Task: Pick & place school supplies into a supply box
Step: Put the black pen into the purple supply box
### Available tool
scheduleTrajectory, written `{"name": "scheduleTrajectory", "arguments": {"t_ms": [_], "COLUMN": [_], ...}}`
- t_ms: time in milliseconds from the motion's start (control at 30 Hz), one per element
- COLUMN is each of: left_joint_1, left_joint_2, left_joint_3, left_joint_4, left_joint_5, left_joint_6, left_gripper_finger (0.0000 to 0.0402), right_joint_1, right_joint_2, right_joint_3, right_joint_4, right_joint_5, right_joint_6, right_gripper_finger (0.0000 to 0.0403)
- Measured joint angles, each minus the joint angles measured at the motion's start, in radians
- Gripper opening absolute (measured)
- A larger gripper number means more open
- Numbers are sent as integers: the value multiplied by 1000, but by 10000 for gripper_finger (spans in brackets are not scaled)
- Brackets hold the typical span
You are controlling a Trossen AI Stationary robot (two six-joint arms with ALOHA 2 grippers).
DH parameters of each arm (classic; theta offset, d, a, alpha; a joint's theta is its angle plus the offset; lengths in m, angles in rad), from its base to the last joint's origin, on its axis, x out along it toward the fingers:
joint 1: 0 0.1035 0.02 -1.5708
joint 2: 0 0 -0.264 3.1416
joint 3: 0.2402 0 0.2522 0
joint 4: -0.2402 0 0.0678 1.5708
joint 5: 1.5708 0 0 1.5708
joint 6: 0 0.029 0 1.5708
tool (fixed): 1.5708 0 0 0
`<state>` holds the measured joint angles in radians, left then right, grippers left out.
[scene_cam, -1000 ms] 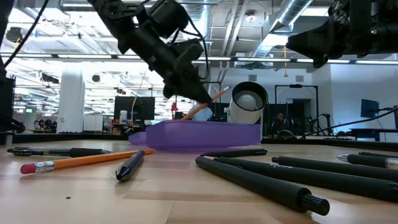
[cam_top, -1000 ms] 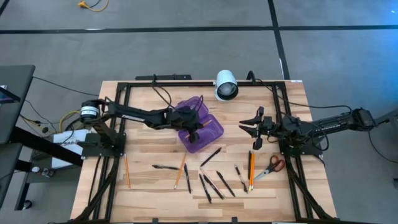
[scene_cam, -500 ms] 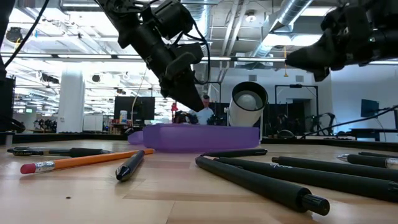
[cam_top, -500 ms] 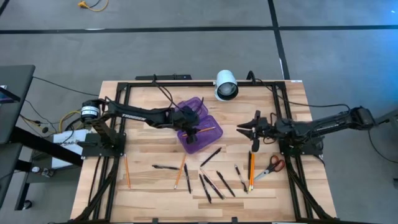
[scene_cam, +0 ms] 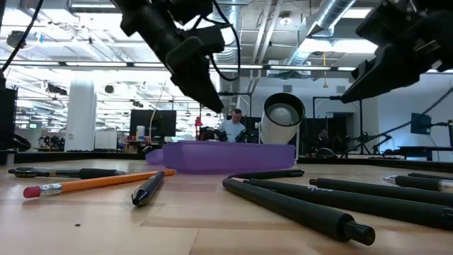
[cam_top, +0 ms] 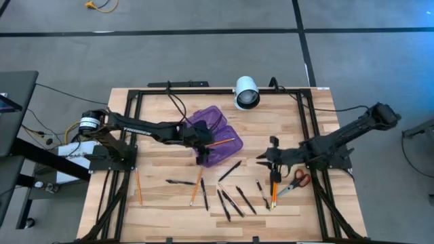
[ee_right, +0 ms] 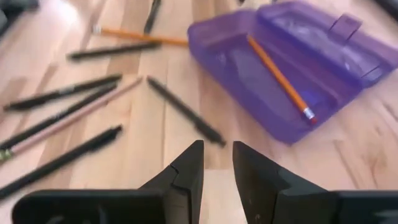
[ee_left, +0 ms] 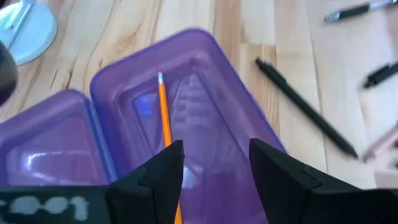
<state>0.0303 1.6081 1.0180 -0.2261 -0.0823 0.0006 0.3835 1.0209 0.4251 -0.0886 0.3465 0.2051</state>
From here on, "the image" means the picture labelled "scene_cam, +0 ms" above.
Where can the silver spiral duct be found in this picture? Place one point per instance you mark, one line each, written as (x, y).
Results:
(332, 14)
(226, 56)

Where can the yellow pencil pink eraser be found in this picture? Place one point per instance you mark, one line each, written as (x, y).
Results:
(99, 182)

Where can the small grey post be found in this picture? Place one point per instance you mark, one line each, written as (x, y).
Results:
(10, 157)

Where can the black ceiling device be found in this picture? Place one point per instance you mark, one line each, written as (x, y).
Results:
(16, 39)

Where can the white column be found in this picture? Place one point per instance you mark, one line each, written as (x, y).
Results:
(80, 113)

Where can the white spotlight lamp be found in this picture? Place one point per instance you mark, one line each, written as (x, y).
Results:
(279, 134)

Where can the background black robot arm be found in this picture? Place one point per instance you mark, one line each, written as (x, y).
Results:
(212, 134)
(242, 136)

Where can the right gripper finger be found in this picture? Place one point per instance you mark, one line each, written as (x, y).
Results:
(389, 71)

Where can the short dark navy pen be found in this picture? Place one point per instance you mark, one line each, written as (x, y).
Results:
(148, 188)

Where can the purple translucent supply box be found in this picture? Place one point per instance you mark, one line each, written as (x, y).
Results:
(226, 157)

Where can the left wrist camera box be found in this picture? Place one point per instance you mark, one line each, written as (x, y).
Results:
(210, 40)

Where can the white cabinet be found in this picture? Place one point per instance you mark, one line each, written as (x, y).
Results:
(106, 140)

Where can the red background robot part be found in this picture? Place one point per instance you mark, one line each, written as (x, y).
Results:
(198, 122)

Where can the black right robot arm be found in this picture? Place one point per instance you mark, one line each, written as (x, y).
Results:
(435, 4)

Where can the white wipes canister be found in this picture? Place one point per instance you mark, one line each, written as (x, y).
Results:
(140, 134)

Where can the yellow hanging pendant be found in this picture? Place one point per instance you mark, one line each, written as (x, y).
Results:
(325, 85)

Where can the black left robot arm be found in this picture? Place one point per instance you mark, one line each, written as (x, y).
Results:
(184, 8)

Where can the person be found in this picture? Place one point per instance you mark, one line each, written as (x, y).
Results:
(231, 129)

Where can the blue lit monitor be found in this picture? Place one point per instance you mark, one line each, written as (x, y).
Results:
(421, 124)

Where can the slim black pen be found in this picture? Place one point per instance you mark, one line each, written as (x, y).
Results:
(269, 174)

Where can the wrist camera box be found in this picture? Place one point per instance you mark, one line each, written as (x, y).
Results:
(210, 40)
(375, 28)

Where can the black monitor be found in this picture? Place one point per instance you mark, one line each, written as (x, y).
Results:
(163, 122)

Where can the dark background table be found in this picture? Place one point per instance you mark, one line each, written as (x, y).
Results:
(424, 148)

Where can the black pen clear barrel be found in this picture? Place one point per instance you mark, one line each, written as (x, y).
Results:
(92, 173)

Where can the matte black click pen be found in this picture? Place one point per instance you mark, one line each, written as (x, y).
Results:
(371, 204)
(389, 191)
(301, 210)

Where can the black rig frame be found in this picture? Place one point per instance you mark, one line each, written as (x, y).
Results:
(336, 97)

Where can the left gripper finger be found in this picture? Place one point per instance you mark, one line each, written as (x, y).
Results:
(198, 83)

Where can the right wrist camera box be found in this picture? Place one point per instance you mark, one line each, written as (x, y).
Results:
(375, 28)

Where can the black panel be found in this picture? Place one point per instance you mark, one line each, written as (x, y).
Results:
(7, 117)

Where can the thin black pen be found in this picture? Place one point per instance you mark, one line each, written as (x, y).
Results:
(431, 175)

